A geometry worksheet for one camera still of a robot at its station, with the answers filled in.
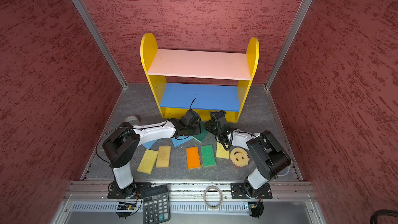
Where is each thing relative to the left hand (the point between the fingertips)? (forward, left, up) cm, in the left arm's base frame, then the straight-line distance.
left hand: (199, 132), depth 91 cm
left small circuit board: (-37, +34, -6) cm, 51 cm away
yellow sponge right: (-11, -13, -3) cm, 17 cm away
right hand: (+3, -3, -1) cm, 5 cm away
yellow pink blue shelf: (+47, -7, -3) cm, 48 cm away
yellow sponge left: (-17, +28, -3) cm, 32 cm away
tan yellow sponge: (-14, +20, -2) cm, 24 cm away
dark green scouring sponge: (-1, -2, +1) cm, 3 cm away
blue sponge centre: (-5, +12, -3) cm, 13 cm away
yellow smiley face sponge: (-14, -22, 0) cm, 26 cm away
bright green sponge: (-13, -5, -3) cm, 14 cm away
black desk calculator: (-37, +19, -2) cm, 41 cm away
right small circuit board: (-35, -26, -5) cm, 44 cm away
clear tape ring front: (-32, -7, -4) cm, 34 cm away
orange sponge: (-14, +4, -4) cm, 15 cm away
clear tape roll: (+10, +45, -4) cm, 46 cm away
